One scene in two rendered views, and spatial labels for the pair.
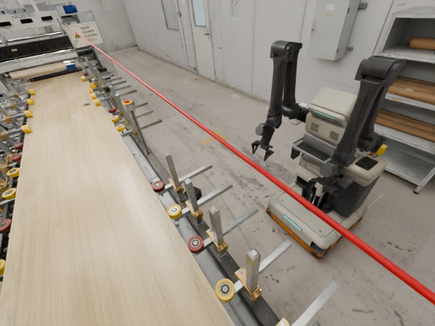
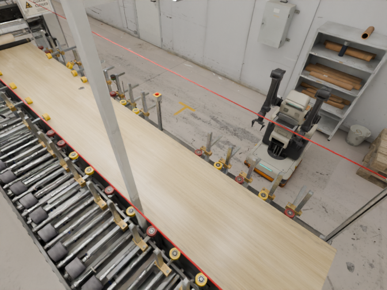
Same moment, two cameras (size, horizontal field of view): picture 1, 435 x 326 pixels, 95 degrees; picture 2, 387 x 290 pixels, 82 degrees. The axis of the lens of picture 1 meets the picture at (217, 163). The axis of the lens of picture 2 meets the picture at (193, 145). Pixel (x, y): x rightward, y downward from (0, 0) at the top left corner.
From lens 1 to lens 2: 136 cm
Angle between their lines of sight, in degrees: 16
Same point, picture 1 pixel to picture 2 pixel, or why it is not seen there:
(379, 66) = (324, 94)
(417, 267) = (331, 182)
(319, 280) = (283, 198)
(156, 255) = (222, 187)
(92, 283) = (197, 206)
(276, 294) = not seen: hidden behind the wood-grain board
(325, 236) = (286, 172)
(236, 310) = not seen: hidden behind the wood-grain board
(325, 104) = (294, 99)
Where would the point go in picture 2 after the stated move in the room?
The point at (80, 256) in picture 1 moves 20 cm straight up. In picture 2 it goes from (179, 196) to (179, 183)
